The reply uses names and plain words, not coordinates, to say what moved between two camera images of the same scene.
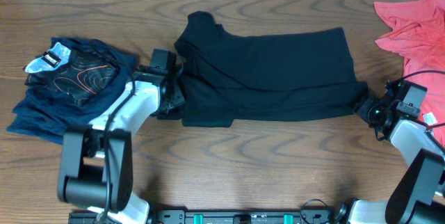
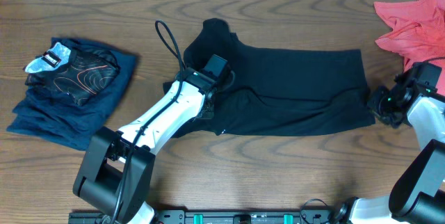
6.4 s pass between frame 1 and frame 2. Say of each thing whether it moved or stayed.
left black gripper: moved
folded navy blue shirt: stayed
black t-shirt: moved
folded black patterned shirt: stayed
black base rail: stayed
